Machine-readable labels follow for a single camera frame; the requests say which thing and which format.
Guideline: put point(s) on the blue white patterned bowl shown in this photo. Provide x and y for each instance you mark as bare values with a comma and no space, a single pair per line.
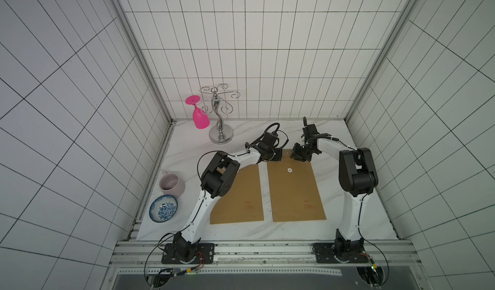
163,208

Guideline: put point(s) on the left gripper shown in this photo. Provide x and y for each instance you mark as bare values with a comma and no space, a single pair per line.
278,157

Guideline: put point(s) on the chrome glass rack stand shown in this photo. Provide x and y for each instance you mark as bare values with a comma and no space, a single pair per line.
215,102

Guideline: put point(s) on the brown file bag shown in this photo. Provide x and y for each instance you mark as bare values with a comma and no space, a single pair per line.
243,202
293,191

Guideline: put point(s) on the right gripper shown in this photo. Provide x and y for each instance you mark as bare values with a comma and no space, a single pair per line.
298,154

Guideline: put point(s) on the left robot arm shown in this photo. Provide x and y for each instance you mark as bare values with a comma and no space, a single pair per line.
216,181

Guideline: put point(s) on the pink wine glass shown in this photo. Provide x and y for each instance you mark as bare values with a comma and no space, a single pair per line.
200,119

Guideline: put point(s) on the pale pink mug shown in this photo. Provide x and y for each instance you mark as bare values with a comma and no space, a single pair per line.
171,184

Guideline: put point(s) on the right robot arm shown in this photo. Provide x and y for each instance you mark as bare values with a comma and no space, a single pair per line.
357,177

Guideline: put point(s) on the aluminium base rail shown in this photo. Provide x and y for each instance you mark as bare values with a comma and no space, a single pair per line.
262,254

